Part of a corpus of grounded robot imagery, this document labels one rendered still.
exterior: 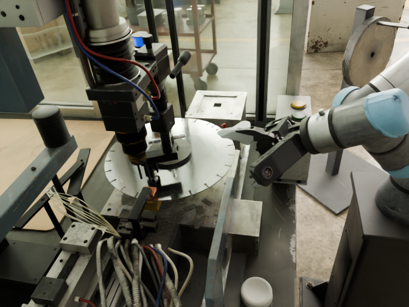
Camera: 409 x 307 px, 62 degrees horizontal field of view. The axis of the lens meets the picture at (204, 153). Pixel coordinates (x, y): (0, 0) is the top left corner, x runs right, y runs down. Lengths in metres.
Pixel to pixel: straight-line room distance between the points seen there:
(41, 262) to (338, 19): 3.53
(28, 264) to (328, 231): 1.47
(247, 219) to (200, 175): 0.17
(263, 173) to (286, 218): 0.37
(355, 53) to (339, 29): 2.25
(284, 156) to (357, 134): 0.13
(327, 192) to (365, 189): 1.03
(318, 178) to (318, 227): 0.37
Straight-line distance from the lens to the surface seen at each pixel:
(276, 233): 0.93
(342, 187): 2.17
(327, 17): 3.86
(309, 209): 2.03
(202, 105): 1.15
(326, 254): 1.85
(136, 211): 0.69
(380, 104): 0.58
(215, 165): 0.81
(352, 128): 0.59
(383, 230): 1.00
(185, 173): 0.80
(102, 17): 0.53
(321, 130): 0.61
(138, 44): 1.03
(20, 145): 1.47
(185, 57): 0.69
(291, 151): 0.64
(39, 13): 0.50
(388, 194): 1.02
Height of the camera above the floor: 1.47
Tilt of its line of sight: 38 degrees down
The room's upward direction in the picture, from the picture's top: 6 degrees counter-clockwise
